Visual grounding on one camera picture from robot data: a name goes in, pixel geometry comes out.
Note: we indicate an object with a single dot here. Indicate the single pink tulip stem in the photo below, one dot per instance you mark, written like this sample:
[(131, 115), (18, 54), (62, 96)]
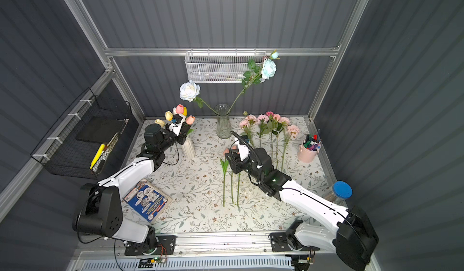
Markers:
[(232, 186)]

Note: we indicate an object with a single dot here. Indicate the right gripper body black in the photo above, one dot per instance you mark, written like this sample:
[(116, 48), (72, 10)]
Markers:
[(235, 158)]

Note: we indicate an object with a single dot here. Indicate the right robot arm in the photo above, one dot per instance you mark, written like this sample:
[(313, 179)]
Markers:
[(346, 231)]

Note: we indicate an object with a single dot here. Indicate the clear ribbed glass vase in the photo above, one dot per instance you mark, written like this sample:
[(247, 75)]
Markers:
[(223, 127)]

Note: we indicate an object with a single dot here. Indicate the large pink rose stem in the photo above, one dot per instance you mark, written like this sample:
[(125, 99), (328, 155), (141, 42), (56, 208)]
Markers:
[(279, 124)]

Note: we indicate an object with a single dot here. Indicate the pink pen bucket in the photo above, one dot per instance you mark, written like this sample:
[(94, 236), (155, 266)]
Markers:
[(309, 148)]

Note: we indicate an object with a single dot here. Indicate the hot pink rose stem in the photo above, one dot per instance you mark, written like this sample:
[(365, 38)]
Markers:
[(271, 127)]

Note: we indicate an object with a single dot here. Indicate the light blue rose stem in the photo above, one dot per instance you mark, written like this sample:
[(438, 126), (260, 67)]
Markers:
[(257, 74)]

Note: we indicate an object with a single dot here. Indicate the black notebook in basket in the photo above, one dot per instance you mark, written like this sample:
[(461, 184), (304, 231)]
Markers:
[(100, 130)]

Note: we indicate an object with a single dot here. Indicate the white ribbed ceramic vase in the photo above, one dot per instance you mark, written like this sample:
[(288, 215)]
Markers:
[(188, 149)]

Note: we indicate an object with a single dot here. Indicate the pink peony stem with bud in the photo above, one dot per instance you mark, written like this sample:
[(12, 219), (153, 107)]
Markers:
[(247, 124)]

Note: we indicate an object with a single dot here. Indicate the blue illustrated book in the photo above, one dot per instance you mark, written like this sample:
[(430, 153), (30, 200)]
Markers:
[(147, 200)]

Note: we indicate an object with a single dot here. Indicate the black wire wall basket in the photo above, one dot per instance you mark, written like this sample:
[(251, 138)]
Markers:
[(82, 142)]

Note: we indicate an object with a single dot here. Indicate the pink carnation stem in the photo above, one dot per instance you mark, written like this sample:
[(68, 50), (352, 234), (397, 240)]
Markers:
[(262, 122)]

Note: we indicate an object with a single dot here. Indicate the tulip bouquet pink and yellow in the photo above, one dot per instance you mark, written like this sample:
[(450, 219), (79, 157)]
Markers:
[(179, 109)]

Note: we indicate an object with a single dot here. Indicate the pale pink rose stem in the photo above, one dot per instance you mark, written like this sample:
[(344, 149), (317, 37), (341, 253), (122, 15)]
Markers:
[(291, 132)]

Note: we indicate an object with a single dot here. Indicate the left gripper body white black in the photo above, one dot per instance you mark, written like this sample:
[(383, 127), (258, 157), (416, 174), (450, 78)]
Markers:
[(181, 133)]

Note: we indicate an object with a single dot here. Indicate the clear jar blue lid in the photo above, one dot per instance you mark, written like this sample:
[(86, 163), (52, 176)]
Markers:
[(338, 192)]

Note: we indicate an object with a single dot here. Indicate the yellow marker in basket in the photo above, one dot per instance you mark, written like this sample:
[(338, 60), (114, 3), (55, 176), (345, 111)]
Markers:
[(97, 155)]

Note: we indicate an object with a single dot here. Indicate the white mesh wall basket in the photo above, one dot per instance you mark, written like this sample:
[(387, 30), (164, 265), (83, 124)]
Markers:
[(220, 66)]

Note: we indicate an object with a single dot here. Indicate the white rose stem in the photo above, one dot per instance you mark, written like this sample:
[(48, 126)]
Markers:
[(190, 92)]

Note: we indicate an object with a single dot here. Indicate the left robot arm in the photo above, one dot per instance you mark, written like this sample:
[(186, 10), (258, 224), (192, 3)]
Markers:
[(100, 209)]

